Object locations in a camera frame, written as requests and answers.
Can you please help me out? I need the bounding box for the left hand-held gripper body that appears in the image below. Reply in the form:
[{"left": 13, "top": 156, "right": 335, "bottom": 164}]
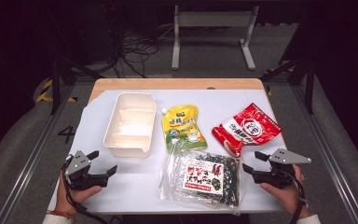
[{"left": 62, "top": 149, "right": 110, "bottom": 191}]

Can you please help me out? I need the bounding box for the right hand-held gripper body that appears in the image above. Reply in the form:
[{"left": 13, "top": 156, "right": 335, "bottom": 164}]
[{"left": 251, "top": 147, "right": 312, "bottom": 189}]

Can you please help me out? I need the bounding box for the red white snack packet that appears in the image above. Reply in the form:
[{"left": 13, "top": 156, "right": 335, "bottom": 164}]
[{"left": 211, "top": 102, "right": 282, "bottom": 159}]

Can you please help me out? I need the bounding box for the clear bag of dried seaweed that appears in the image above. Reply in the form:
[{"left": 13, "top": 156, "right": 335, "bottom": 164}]
[{"left": 158, "top": 149, "right": 246, "bottom": 209}]

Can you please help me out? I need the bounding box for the white plastic divided bin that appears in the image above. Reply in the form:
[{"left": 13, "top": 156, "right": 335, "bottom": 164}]
[{"left": 103, "top": 91, "right": 158, "bottom": 159}]

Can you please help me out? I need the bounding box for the person's right hand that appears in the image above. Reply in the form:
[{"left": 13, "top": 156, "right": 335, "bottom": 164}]
[{"left": 259, "top": 163, "right": 311, "bottom": 217}]

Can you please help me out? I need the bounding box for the person's left hand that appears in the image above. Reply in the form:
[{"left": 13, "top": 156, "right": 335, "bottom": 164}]
[{"left": 55, "top": 169, "right": 103, "bottom": 217}]

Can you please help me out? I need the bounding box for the white table mat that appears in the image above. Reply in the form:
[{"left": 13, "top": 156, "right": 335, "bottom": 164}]
[{"left": 47, "top": 89, "right": 289, "bottom": 217}]

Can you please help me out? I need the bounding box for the yellow green spout pouch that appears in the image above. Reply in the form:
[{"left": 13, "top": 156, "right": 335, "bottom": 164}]
[{"left": 160, "top": 104, "right": 209, "bottom": 154}]

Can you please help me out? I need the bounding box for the yellow black hazard tape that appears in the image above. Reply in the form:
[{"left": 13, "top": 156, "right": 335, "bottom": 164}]
[{"left": 35, "top": 78, "right": 78, "bottom": 104}]

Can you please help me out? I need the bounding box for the black metal stand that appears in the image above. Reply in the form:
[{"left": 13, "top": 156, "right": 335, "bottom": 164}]
[
  {"left": 259, "top": 55, "right": 317, "bottom": 115},
  {"left": 45, "top": 6, "right": 104, "bottom": 115}
]

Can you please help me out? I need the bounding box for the white metal stand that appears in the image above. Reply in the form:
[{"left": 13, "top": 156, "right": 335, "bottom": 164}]
[{"left": 171, "top": 4, "right": 260, "bottom": 71}]

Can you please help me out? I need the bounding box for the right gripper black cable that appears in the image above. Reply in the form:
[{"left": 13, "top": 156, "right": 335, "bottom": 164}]
[{"left": 283, "top": 169, "right": 309, "bottom": 224}]

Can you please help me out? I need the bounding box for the red string bracelet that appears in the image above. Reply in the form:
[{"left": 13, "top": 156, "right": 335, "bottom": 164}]
[{"left": 47, "top": 210, "right": 77, "bottom": 221}]

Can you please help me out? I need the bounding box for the aluminium floor rail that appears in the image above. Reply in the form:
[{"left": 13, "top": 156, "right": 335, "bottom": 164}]
[
  {"left": 292, "top": 84, "right": 358, "bottom": 224},
  {"left": 0, "top": 84, "right": 76, "bottom": 224}
]

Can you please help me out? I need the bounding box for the black floor cable bundle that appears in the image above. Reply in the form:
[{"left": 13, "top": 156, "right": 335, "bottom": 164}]
[{"left": 103, "top": 4, "right": 172, "bottom": 79}]

